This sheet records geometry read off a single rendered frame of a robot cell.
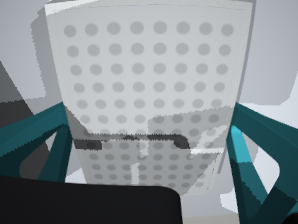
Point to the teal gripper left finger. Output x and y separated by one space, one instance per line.
18 140

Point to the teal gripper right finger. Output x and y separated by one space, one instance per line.
278 140

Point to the grey well plate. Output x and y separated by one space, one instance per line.
149 86

